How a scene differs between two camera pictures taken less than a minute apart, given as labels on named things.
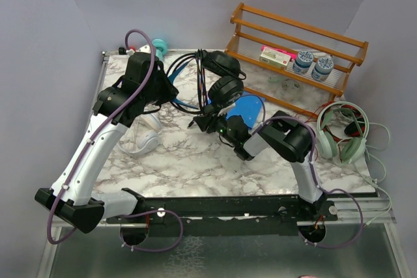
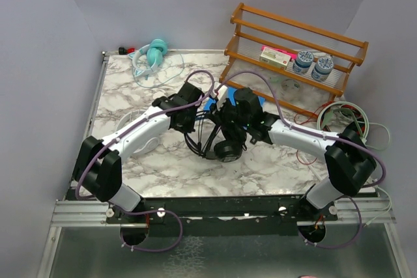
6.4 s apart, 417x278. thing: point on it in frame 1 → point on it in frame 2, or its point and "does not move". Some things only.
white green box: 274,58 does not move
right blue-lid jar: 322,69 does not move
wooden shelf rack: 298,66 does not move
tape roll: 290,84 does not move
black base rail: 224,215 does not move
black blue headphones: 226,88 → 225,151
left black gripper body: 161,91 → 189,124
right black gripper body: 221,126 → 229,112
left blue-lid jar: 303,62 does not move
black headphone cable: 201,91 → 199,141
